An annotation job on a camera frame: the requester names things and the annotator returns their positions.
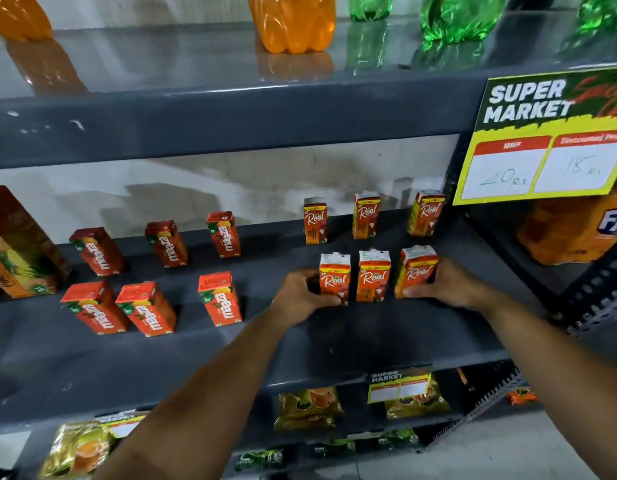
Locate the person's right hand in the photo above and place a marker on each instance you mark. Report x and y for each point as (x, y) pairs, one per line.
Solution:
(461, 289)

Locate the person's left hand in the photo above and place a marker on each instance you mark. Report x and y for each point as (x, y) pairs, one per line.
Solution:
(296, 297)

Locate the person's right thumb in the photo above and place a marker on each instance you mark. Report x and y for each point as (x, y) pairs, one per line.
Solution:
(419, 290)

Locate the person's left thumb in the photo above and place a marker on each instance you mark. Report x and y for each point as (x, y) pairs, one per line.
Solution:
(326, 301)

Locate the orange juice box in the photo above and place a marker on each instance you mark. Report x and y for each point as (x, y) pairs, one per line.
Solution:
(416, 269)
(336, 274)

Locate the person's left forearm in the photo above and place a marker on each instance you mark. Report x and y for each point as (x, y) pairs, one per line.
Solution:
(203, 399)

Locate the person's right forearm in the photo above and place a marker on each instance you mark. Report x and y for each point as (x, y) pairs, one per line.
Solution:
(563, 374)

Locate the group of orange juice cartons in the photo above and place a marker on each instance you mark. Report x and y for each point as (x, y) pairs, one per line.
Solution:
(373, 277)

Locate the small yellow price sign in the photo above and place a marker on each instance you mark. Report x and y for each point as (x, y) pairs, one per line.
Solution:
(121, 424)
(398, 387)

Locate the golden tea packet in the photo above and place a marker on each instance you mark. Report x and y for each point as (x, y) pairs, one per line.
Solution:
(76, 449)
(308, 407)
(418, 407)

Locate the small orange snack packet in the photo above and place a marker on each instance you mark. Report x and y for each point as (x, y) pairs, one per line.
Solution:
(521, 396)

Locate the dark green packet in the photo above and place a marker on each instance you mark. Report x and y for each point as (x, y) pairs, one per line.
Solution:
(334, 448)
(258, 459)
(398, 438)

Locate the orange soda bottle pack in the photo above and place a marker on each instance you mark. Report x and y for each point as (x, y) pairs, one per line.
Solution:
(563, 229)

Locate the perforated metal shelf upright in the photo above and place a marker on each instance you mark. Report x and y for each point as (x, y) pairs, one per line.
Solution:
(596, 289)

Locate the group of red juice cartons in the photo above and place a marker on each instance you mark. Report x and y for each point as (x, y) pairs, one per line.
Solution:
(148, 309)

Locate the large yellow price sign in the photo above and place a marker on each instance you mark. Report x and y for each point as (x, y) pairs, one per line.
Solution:
(538, 144)

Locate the grey metal shelf rack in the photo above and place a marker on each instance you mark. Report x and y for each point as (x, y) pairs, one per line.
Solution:
(188, 119)

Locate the green soda bottle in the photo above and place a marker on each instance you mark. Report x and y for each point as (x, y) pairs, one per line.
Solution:
(461, 17)
(606, 12)
(371, 5)

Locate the orange soda bottle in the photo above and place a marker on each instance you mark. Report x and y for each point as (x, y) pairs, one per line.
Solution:
(16, 14)
(293, 22)

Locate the large pineapple juice carton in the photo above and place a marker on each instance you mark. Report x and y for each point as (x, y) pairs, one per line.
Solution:
(18, 244)

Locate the perforated metal shelf bracket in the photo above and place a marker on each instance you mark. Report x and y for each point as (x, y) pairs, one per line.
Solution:
(476, 404)

